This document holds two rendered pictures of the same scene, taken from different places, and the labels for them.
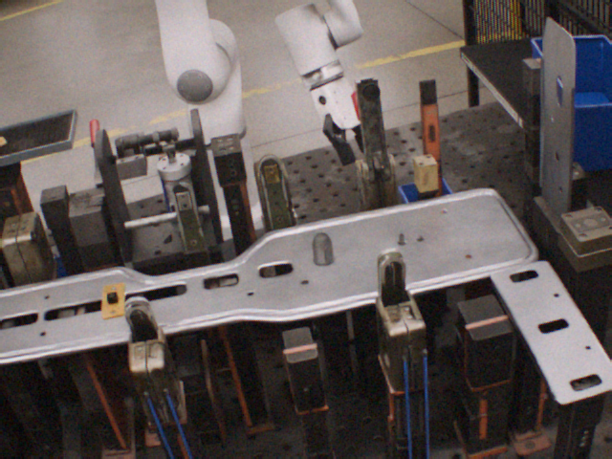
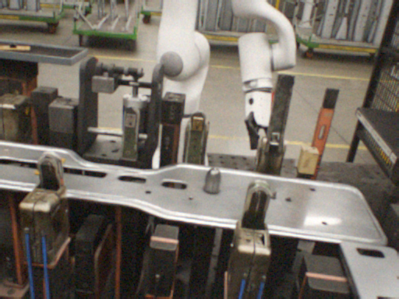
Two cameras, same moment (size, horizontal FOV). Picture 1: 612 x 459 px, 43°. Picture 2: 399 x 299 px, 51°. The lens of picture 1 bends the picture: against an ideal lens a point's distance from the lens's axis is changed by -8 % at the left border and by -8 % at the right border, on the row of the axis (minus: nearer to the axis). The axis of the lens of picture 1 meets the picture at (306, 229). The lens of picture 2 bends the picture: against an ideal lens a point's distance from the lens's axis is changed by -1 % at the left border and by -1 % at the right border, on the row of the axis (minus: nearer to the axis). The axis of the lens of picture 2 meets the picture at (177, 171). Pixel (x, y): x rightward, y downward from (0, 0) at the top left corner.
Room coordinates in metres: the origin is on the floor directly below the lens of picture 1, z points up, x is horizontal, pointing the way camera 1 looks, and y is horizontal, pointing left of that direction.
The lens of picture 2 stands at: (0.29, -0.07, 1.42)
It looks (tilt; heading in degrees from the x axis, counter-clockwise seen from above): 27 degrees down; 9
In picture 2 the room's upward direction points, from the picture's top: 6 degrees clockwise
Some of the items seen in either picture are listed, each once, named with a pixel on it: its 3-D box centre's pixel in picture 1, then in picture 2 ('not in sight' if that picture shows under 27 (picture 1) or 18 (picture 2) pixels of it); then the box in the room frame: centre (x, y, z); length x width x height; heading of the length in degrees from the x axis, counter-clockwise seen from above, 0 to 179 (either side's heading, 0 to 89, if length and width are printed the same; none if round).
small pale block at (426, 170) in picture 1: (429, 247); (292, 218); (1.19, -0.21, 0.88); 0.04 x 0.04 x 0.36; 5
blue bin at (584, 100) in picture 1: (590, 98); not in sight; (1.28, -0.56, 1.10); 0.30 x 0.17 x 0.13; 175
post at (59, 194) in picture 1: (81, 280); (48, 160); (1.23, 0.43, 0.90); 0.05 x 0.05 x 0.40; 5
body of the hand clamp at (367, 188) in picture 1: (382, 247); (258, 208); (1.22, -0.13, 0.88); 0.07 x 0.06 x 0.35; 5
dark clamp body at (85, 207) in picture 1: (114, 285); (69, 170); (1.21, 0.37, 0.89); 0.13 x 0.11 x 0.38; 5
